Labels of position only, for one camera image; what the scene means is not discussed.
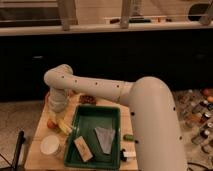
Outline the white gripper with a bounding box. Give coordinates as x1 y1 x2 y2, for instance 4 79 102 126
48 88 69 113

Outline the yellow banana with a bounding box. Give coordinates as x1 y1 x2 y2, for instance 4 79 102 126
49 111 72 135

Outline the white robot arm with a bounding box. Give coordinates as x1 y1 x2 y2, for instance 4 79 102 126
44 65 188 171

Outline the white paper cup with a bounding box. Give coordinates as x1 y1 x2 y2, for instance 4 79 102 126
40 135 60 155

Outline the brown cookie pile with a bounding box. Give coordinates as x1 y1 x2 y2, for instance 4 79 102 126
79 95 96 105

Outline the orange fruit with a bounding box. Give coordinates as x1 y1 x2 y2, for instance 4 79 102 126
47 119 57 130

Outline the green plastic tray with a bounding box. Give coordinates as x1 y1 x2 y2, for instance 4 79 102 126
64 105 120 170

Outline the wooden block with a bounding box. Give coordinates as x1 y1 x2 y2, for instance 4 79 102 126
74 136 93 162

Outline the grey folded cloth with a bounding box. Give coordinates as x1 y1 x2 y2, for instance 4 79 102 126
95 127 115 155

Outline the green chili pepper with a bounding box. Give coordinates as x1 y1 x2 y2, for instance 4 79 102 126
123 134 134 141

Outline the black chair frame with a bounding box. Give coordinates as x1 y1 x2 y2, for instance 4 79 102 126
0 131 25 171

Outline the white handled brush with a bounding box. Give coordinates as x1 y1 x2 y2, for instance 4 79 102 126
120 149 136 162

